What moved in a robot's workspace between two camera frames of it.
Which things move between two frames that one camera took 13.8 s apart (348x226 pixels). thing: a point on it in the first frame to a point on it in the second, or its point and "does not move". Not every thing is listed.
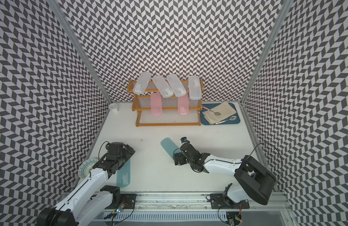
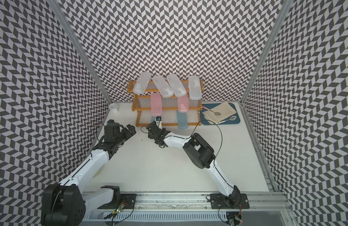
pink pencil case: x=183 y=105 does not move
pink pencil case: x=156 y=104 does not move
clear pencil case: x=163 y=86 does not move
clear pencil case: x=194 y=88 does not move
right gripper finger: x=179 y=158 to x=152 y=128
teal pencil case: x=170 y=147 to x=182 y=120
